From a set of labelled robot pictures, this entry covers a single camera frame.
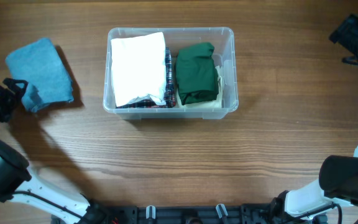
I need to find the blue cloth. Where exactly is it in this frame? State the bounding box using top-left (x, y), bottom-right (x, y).
top-left (5, 38), bottom-right (74, 113)

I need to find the white cloth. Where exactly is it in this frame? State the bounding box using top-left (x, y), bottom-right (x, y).
top-left (111, 32), bottom-right (167, 107)

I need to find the cream cloth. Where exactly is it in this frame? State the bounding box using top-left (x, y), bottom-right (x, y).
top-left (175, 65), bottom-right (224, 109)

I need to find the plaid cloth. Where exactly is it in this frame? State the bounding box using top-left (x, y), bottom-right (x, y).
top-left (117, 48), bottom-right (176, 109)

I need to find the dark green cloth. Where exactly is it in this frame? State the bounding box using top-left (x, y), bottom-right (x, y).
top-left (175, 42), bottom-right (219, 105)

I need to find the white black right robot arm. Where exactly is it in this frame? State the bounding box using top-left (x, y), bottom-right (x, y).
top-left (267, 14), bottom-right (358, 223)

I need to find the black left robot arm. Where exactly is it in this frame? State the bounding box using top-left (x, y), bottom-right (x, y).
top-left (0, 78), bottom-right (114, 224)

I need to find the clear plastic storage bin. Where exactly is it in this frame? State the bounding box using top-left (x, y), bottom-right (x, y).
top-left (103, 27), bottom-right (239, 119)

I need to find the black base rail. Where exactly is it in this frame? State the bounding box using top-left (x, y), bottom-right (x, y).
top-left (77, 203), bottom-right (328, 224)

